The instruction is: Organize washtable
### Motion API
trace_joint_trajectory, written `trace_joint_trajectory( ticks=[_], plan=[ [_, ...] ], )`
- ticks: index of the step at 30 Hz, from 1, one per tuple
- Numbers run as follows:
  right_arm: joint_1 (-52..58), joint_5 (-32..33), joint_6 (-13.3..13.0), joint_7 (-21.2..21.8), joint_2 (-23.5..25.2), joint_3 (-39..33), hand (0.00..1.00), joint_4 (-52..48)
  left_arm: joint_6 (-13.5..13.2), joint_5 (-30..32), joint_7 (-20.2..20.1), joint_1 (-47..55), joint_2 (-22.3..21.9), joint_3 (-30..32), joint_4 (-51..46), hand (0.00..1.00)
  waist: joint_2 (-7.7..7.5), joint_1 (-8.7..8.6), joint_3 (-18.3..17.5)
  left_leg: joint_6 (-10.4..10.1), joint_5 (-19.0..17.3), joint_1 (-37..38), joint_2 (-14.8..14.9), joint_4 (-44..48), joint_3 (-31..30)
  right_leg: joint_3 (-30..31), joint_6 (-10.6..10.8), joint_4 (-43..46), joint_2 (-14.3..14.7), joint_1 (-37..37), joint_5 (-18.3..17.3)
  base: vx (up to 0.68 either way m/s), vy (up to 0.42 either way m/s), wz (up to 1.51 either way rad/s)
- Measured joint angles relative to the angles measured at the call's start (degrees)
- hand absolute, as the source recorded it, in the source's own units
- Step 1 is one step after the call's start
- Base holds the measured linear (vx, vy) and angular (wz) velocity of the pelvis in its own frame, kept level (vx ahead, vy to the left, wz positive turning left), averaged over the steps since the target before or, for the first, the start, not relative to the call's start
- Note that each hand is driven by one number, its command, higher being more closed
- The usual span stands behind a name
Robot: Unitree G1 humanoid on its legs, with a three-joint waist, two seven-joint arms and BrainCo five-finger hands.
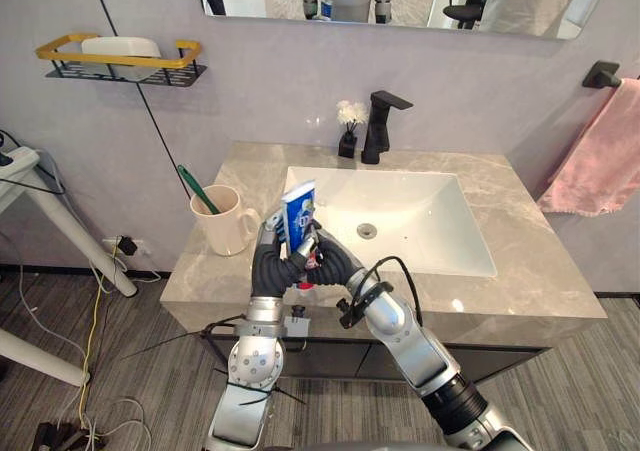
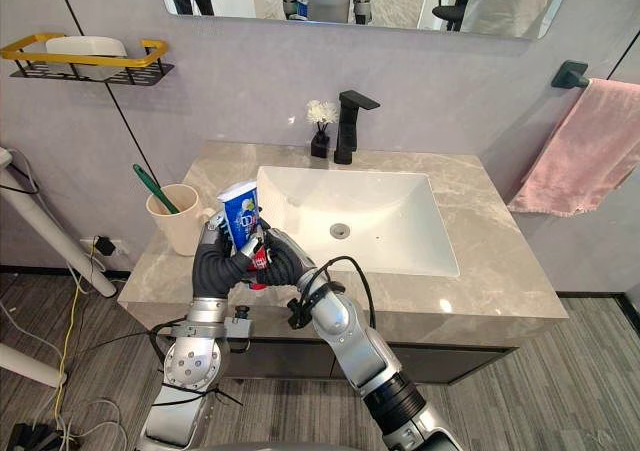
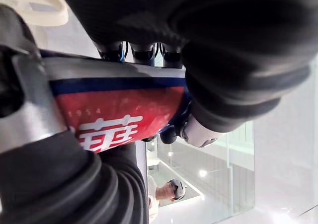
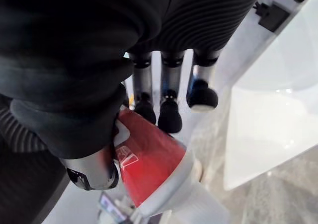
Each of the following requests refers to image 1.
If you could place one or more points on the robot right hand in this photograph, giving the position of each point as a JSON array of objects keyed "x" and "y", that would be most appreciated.
[{"x": 332, "y": 266}]

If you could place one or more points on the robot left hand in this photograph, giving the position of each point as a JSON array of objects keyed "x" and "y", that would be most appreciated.
[{"x": 270, "y": 271}]

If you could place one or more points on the blue white toothpaste tube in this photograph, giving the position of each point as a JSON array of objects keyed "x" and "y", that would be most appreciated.
[{"x": 301, "y": 216}]

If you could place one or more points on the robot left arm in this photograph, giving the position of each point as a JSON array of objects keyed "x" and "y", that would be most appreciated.
[{"x": 252, "y": 366}]

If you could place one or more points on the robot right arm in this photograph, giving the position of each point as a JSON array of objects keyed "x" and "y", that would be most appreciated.
[{"x": 425, "y": 351}]

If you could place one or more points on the sink drain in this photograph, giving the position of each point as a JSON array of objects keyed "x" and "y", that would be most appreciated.
[{"x": 367, "y": 230}]

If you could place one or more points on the grey marble vanity cabinet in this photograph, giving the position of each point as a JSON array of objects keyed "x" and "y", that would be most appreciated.
[{"x": 385, "y": 271}]

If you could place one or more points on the cream ceramic mug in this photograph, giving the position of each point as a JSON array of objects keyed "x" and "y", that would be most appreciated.
[{"x": 223, "y": 221}]

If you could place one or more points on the white sink basin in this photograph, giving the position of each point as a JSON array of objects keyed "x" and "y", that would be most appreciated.
[{"x": 400, "y": 211}]

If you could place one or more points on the green toothbrush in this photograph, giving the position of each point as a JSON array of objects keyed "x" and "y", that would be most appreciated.
[{"x": 197, "y": 191}]

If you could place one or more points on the black vase white flowers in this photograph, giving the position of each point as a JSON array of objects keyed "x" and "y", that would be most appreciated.
[{"x": 350, "y": 126}]

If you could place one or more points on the black plug adapter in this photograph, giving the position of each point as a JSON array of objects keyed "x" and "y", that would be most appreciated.
[{"x": 126, "y": 246}]

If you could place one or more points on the black faucet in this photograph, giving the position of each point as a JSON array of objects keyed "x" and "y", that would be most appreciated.
[{"x": 380, "y": 126}]

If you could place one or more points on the white table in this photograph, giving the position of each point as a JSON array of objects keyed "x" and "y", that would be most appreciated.
[{"x": 45, "y": 221}]

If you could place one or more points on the white power strip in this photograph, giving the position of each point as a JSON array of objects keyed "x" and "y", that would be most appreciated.
[{"x": 15, "y": 160}]

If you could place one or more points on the pink towel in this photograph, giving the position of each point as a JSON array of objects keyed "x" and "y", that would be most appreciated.
[{"x": 600, "y": 156}]

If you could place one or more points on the black towel bar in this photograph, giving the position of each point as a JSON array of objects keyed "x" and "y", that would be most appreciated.
[{"x": 605, "y": 76}]

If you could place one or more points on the white wall socket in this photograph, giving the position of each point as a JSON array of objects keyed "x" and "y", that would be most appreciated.
[{"x": 125, "y": 247}]

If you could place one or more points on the black yellow wall shelf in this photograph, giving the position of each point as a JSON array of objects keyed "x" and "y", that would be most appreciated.
[{"x": 120, "y": 63}]

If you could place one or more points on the wall mirror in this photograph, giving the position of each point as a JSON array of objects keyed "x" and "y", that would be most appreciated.
[{"x": 400, "y": 1}]

